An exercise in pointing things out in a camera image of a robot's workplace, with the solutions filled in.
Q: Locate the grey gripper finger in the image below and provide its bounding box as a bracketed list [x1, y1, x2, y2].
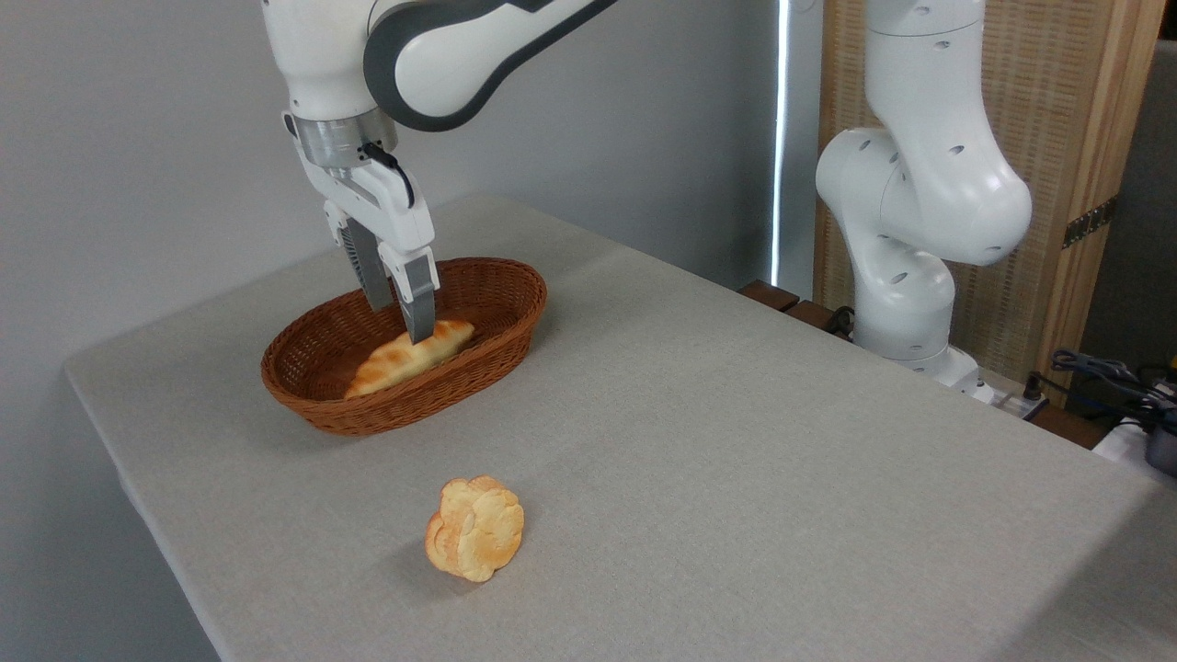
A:
[378, 243, 441, 345]
[324, 202, 397, 313]

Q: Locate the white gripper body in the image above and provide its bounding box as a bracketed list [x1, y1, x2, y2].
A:
[291, 136, 437, 257]

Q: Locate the long braided bread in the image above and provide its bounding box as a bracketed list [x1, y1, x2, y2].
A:
[345, 319, 477, 400]

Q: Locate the brown wicker basket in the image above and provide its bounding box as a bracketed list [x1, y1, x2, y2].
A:
[260, 257, 549, 437]

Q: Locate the round flower-shaped bread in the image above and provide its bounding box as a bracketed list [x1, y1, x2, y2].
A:
[424, 475, 526, 584]

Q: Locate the grey tablecloth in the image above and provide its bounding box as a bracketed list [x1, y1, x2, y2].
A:
[63, 195, 1177, 662]

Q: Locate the wooden woven folding screen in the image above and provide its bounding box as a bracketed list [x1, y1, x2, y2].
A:
[814, 0, 1169, 407]

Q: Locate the brass screen hinge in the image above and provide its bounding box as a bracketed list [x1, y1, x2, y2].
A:
[1062, 195, 1119, 250]

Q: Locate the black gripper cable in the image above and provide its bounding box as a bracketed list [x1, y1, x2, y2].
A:
[360, 142, 417, 209]

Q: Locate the black cable bundle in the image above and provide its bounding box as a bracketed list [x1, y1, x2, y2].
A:
[1051, 348, 1177, 433]

